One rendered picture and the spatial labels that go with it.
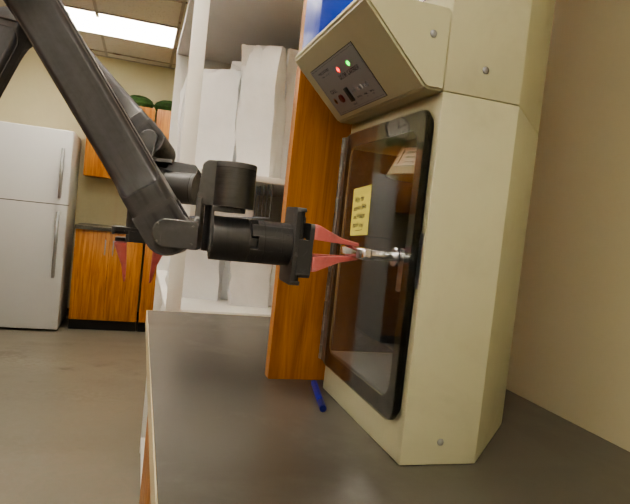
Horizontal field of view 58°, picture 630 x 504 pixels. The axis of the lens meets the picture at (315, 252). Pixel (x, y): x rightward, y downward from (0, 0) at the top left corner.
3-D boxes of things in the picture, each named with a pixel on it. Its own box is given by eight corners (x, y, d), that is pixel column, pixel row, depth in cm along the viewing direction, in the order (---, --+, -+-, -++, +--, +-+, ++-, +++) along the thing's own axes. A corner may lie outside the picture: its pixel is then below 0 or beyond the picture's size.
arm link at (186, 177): (157, 151, 112) (140, 128, 104) (213, 156, 111) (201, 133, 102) (142, 207, 109) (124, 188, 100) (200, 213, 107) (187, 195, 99)
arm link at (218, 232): (198, 256, 76) (202, 259, 71) (203, 205, 76) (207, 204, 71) (249, 261, 78) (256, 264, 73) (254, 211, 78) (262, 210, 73)
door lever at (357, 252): (371, 260, 83) (373, 243, 83) (398, 267, 74) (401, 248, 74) (336, 257, 82) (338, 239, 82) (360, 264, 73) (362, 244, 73)
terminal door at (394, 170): (325, 361, 102) (350, 135, 100) (396, 425, 73) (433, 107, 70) (321, 361, 101) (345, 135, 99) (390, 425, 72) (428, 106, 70)
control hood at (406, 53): (351, 125, 101) (357, 67, 100) (444, 90, 70) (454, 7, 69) (288, 114, 97) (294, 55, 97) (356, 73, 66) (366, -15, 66)
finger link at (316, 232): (368, 229, 76) (300, 222, 74) (362, 283, 77) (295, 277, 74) (351, 227, 83) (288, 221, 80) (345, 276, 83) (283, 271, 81)
